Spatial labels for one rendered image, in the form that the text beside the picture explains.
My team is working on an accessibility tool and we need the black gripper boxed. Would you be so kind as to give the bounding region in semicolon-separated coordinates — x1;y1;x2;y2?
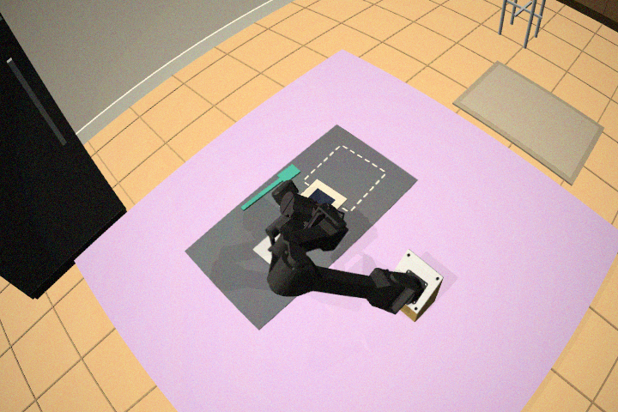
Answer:
271;180;299;205

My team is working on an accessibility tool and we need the cream square tile with dark blue centre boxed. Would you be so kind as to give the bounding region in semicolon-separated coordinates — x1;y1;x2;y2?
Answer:
301;179;348;209

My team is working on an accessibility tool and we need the teal flat trowel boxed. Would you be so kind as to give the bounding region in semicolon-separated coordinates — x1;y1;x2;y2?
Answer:
241;164;300;211

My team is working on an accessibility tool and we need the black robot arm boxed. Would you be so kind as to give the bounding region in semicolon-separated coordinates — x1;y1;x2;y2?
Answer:
267;191;428;315

